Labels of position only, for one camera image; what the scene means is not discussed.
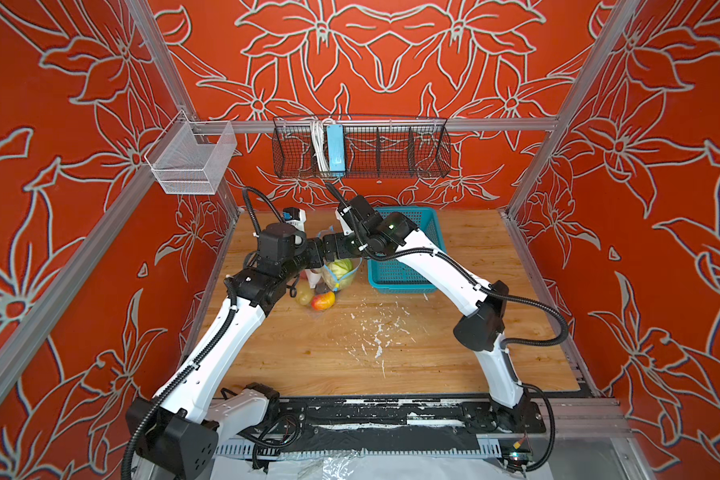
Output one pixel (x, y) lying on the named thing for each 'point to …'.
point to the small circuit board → (519, 457)
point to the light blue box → (336, 155)
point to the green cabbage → (340, 267)
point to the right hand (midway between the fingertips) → (328, 248)
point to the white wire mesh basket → (190, 157)
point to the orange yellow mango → (324, 301)
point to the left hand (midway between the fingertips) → (321, 239)
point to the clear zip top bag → (326, 277)
